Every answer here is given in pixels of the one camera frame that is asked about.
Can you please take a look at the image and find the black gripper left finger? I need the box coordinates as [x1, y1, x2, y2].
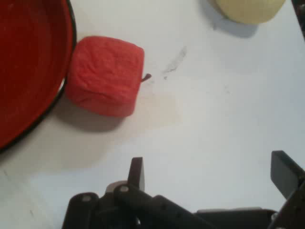
[63, 156, 212, 229]

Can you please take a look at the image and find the yellow toy pear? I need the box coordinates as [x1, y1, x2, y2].
[208, 0, 286, 24]

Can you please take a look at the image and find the red toy apple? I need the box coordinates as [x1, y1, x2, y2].
[64, 35, 152, 117]

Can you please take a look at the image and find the red round plate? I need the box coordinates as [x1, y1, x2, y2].
[0, 0, 77, 153]

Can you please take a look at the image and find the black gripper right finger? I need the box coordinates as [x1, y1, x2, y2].
[269, 150, 305, 229]

